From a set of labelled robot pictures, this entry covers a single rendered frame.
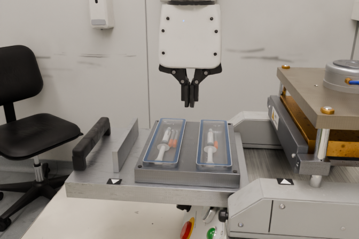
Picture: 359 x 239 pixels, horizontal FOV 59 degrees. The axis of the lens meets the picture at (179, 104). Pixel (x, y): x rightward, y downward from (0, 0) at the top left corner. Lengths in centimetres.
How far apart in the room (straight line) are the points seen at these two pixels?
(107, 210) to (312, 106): 56
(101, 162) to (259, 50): 150
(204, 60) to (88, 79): 168
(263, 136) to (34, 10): 178
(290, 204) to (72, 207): 57
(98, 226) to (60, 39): 155
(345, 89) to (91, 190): 43
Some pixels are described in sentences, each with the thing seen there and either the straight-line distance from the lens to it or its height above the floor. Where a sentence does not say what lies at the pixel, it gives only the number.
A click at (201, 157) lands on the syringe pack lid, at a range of 52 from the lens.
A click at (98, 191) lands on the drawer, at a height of 96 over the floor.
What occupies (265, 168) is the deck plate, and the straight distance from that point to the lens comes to 65.
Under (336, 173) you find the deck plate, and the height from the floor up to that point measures 93.
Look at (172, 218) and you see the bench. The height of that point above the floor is 75.
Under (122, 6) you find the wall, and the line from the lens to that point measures 200.
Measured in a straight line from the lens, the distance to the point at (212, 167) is 50.
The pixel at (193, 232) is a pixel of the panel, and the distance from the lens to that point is 66.
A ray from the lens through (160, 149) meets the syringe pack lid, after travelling 54.
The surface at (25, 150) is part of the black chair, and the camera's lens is 185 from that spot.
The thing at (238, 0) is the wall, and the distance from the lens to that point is 191.
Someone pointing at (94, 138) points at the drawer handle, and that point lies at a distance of 60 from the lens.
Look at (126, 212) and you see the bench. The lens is 82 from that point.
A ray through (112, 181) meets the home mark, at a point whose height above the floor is 97.
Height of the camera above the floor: 126
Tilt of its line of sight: 20 degrees down
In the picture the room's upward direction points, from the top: straight up
